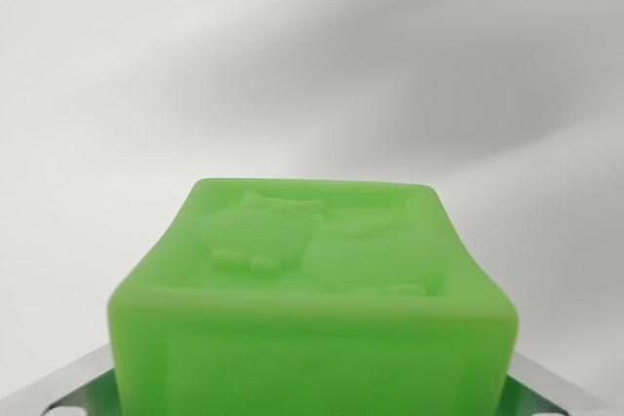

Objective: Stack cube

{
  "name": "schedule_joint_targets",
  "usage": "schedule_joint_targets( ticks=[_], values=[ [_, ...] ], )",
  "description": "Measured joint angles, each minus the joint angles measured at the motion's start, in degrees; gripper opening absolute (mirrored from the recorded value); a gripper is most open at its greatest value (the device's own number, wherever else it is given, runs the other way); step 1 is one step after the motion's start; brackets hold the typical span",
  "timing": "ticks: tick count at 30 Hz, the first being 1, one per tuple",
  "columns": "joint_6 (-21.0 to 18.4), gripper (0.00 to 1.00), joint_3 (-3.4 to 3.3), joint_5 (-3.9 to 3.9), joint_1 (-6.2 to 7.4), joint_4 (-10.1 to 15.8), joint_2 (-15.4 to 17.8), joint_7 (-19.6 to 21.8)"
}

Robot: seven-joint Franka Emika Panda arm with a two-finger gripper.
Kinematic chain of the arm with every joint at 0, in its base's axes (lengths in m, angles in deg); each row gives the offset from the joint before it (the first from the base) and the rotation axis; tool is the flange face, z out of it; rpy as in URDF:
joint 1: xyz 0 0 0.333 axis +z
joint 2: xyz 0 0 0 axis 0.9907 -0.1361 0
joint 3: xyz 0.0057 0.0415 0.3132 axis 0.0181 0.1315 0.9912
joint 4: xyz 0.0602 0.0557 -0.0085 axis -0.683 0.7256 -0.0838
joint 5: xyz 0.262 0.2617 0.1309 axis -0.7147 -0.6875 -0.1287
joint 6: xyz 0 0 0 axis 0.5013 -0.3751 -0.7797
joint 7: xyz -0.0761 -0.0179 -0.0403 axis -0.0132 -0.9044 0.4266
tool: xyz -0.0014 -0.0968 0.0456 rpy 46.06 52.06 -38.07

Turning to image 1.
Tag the gripper left finger with black rubber pad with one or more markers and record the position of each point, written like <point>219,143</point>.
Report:
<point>73,387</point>

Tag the gripper right finger with black rubber pad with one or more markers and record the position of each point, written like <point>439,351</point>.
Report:
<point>575,391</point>

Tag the green soft toy cube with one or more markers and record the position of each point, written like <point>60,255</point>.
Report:
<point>312,328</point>

